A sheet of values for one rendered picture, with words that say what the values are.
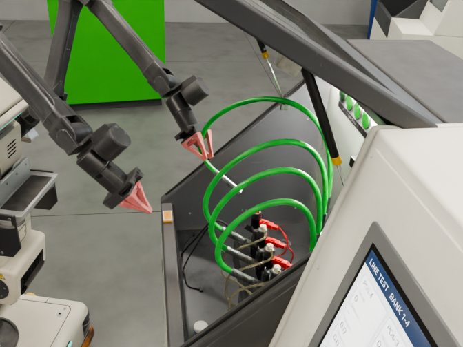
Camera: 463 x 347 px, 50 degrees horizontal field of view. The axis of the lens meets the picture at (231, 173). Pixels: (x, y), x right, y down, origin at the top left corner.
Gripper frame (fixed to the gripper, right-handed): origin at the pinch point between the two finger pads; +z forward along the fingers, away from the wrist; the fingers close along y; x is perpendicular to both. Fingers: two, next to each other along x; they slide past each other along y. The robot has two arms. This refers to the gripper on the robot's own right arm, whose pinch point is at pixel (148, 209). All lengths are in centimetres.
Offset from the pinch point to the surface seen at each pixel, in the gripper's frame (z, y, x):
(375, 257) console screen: 19, 44, -32
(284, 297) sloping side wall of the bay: 29.8, 17.0, -15.5
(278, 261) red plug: 31.9, 13.0, 1.3
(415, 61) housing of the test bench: 27, 65, 42
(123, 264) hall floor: 52, -120, 114
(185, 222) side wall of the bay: 26, -25, 45
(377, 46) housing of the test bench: 22, 60, 55
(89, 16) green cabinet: -66, -115, 315
